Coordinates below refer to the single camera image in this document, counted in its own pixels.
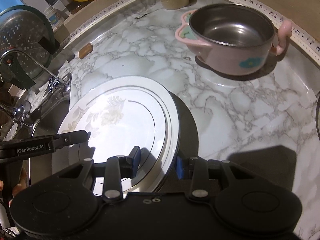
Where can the pink steel-lined handled bowl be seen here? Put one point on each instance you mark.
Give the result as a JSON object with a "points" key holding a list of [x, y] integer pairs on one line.
{"points": [[232, 39]]}

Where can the chrome sink faucet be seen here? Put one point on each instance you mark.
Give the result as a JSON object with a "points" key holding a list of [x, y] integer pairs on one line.
{"points": [[9, 58]]}

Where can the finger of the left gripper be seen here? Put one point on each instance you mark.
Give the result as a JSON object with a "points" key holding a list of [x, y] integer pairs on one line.
{"points": [[24, 148]]}

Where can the brown soap bar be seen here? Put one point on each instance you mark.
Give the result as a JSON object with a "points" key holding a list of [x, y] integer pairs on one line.
{"points": [[84, 51]]}

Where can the steel kitchen sink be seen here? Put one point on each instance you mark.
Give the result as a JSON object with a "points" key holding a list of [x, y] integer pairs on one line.
{"points": [[52, 116]]}

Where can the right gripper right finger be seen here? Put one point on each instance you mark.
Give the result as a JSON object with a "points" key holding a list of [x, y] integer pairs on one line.
{"points": [[195, 170]]}

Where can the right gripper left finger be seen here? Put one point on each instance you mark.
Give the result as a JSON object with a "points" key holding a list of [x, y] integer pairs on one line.
{"points": [[116, 169]]}

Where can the steel colander with green rim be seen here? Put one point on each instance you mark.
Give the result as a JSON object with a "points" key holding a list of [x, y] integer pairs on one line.
{"points": [[28, 29]]}

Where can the white floral deep plate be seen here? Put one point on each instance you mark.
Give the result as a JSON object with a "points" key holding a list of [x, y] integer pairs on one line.
{"points": [[118, 120]]}

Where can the person's left hand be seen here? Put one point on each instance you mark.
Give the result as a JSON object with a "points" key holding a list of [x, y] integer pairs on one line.
{"points": [[13, 181]]}

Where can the dark glass jar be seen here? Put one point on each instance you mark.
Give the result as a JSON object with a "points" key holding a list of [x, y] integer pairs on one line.
{"points": [[73, 6]]}

